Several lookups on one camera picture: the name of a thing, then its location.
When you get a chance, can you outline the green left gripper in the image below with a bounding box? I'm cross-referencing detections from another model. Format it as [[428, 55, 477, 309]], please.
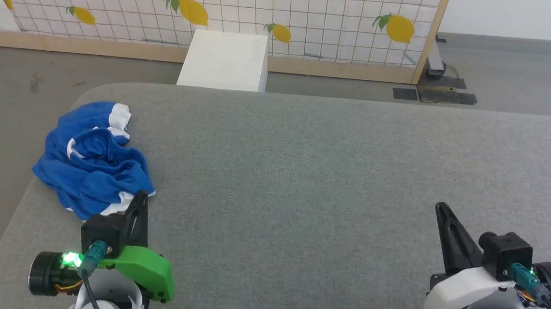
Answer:
[[96, 189, 181, 305]]

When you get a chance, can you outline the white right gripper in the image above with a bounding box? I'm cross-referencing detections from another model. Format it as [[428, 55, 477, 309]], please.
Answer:
[[424, 202, 521, 309]]

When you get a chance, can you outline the blue and white garment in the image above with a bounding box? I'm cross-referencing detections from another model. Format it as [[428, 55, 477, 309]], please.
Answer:
[[29, 97, 162, 227]]

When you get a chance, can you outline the grey fabric sofa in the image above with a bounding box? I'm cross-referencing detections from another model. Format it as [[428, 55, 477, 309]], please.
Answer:
[[0, 73, 551, 309]]

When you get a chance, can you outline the white box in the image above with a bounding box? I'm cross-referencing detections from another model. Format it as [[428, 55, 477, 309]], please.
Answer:
[[176, 28, 271, 93]]

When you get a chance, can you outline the grey metal support bar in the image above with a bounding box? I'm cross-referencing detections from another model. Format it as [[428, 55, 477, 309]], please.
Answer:
[[424, 34, 450, 80]]

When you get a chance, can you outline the lemon print partition panel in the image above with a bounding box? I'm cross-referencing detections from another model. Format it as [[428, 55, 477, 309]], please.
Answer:
[[0, 0, 452, 87]]

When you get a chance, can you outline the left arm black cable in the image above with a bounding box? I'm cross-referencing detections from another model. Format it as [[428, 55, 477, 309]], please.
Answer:
[[75, 239, 111, 309]]

